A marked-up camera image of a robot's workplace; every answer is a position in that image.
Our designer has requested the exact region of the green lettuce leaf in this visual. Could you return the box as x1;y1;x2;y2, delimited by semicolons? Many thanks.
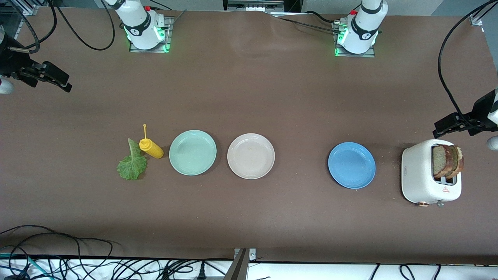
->
117;138;148;180

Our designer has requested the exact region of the white toaster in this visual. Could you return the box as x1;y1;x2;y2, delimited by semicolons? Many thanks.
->
401;139;463;208

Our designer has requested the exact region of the brown bread slice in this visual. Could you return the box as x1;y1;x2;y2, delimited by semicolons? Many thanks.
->
447;145;465;180
432;144;455;180

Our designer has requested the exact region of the blue plate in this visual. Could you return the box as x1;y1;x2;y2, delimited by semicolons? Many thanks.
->
328;142;376;190

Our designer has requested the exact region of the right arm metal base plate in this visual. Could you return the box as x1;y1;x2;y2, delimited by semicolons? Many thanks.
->
129;16;172;53

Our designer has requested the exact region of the aluminium frame profile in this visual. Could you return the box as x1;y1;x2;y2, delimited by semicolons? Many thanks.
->
0;0;49;16

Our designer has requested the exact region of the grey metal bracket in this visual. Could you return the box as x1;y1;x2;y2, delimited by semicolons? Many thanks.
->
224;248;257;280

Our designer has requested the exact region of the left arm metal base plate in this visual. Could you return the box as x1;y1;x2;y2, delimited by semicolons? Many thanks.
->
333;21;376;58

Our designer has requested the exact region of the black metal frame unit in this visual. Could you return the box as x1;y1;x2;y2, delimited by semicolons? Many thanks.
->
223;0;286;13

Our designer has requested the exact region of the black floor cable tangle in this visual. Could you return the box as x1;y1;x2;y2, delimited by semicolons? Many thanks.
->
0;255;234;280

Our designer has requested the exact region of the mint green plate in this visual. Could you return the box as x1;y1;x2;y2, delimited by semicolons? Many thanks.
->
169;130;217;176

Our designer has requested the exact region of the beige plate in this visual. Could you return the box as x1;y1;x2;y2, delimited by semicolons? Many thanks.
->
227;133;275;180

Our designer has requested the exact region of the yellow mustard squeeze bottle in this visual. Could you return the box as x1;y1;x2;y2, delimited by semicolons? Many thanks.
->
139;124;165;159

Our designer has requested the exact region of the teal cable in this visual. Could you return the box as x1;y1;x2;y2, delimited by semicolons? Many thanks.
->
0;252;43;278

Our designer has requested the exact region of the black looped table cable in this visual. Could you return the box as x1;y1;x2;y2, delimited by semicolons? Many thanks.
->
0;225;117;273

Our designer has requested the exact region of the black base cable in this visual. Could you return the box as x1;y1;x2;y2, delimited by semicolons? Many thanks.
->
268;11;343;35

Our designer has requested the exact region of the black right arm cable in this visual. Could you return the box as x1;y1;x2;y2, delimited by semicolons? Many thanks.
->
8;0;116;53

